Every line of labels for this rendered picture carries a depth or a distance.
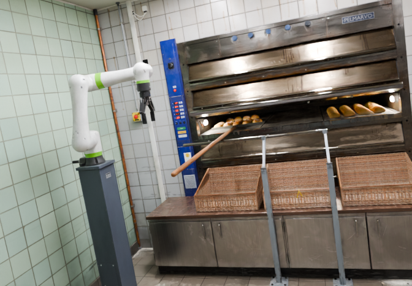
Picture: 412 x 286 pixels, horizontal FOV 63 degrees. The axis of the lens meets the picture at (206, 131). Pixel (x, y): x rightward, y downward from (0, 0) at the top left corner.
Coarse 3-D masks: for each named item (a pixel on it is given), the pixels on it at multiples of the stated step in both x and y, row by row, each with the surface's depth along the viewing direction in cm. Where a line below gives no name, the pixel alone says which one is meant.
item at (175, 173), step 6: (234, 126) 340; (228, 132) 311; (222, 138) 287; (210, 144) 255; (204, 150) 237; (198, 156) 223; (186, 162) 204; (192, 162) 211; (180, 168) 192; (174, 174) 184
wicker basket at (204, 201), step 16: (208, 176) 330; (224, 176) 327; (240, 176) 322; (256, 176) 316; (208, 192) 326; (224, 192) 325; (240, 192) 320; (256, 192) 276; (208, 208) 296; (224, 208) 284; (240, 208) 280; (256, 208) 276
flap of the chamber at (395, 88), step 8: (376, 88) 267; (384, 88) 265; (392, 88) 264; (400, 88) 267; (320, 96) 281; (328, 96) 279; (336, 96) 278; (344, 96) 283; (256, 104) 297; (264, 104) 295; (272, 104) 293; (280, 104) 295; (288, 104) 301; (200, 112) 314; (208, 112) 311; (216, 112) 309; (224, 112) 315; (232, 112) 321
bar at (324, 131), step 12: (300, 132) 268; (312, 132) 265; (324, 132) 261; (192, 144) 297; (204, 144) 294; (264, 144) 273; (264, 156) 267; (264, 168) 258; (264, 180) 259; (264, 192) 261; (336, 204) 246; (336, 216) 247; (336, 228) 249; (276, 240) 267; (336, 240) 250; (276, 252) 266; (276, 264) 267; (276, 276) 269
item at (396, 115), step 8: (400, 112) 279; (328, 120) 299; (336, 120) 294; (344, 120) 292; (352, 120) 290; (360, 120) 288; (368, 120) 286; (256, 128) 321; (264, 128) 313; (272, 128) 311; (280, 128) 309; (288, 128) 307; (296, 128) 305; (200, 136) 333; (208, 136) 331; (216, 136) 328
